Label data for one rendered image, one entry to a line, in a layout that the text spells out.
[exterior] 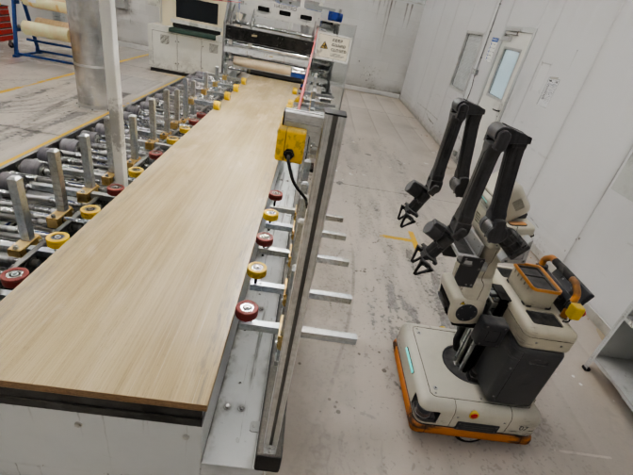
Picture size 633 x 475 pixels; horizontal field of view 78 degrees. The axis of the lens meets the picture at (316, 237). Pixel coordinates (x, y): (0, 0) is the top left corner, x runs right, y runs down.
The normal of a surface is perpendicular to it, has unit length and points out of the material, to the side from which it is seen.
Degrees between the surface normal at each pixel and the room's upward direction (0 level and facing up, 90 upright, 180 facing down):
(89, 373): 0
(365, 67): 90
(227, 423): 0
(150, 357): 0
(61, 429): 90
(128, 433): 90
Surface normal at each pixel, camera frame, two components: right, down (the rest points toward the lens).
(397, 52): -0.01, 0.50
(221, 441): 0.18, -0.85
